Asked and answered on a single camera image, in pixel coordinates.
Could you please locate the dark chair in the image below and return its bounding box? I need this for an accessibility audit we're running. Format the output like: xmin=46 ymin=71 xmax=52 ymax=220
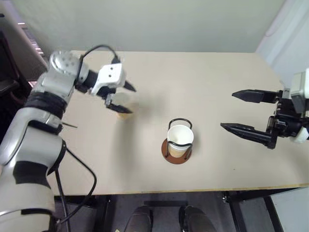
xmin=0 ymin=13 xmax=49 ymax=121

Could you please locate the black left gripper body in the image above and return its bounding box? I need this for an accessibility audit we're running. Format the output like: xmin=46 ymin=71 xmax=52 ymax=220
xmin=97 ymin=86 xmax=118 ymax=105

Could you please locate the black wire cup holder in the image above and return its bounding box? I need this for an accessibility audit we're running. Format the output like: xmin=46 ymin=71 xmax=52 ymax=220
xmin=161 ymin=118 xmax=195 ymax=165

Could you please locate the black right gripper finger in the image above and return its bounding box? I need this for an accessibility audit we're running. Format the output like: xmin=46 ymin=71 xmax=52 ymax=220
xmin=231 ymin=89 xmax=277 ymax=104
xmin=220 ymin=122 xmax=277 ymax=149

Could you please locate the white panel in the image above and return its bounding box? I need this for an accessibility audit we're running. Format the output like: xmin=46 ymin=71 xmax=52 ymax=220
xmin=269 ymin=186 xmax=309 ymax=232

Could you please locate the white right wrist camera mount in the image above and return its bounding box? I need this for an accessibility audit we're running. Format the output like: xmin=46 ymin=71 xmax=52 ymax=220
xmin=289 ymin=68 xmax=309 ymax=144

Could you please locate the black metal table frame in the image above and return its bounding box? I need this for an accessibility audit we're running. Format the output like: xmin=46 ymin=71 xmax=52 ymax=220
xmin=96 ymin=187 xmax=300 ymax=232

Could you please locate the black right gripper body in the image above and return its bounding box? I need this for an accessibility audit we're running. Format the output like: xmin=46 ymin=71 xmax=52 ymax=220
xmin=267 ymin=89 xmax=306 ymax=139

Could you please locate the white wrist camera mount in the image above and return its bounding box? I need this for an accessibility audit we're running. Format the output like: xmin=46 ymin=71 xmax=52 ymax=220
xmin=91 ymin=63 xmax=127 ymax=97
xmin=289 ymin=68 xmax=309 ymax=144

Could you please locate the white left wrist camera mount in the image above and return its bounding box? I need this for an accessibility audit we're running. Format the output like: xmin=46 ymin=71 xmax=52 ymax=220
xmin=91 ymin=63 xmax=127 ymax=97

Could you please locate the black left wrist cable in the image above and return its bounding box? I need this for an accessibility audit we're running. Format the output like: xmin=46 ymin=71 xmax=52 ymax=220
xmin=78 ymin=44 xmax=121 ymax=65

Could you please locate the dark rounded shape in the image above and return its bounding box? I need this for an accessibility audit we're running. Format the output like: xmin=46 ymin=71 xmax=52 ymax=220
xmin=123 ymin=204 xmax=153 ymax=232
xmin=179 ymin=204 xmax=216 ymax=232

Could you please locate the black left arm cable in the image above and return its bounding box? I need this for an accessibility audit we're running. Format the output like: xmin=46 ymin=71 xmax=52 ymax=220
xmin=54 ymin=145 xmax=98 ymax=232

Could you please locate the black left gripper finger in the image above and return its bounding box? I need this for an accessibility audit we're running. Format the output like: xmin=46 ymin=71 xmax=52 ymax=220
xmin=107 ymin=103 xmax=134 ymax=115
xmin=123 ymin=80 xmax=138 ymax=93

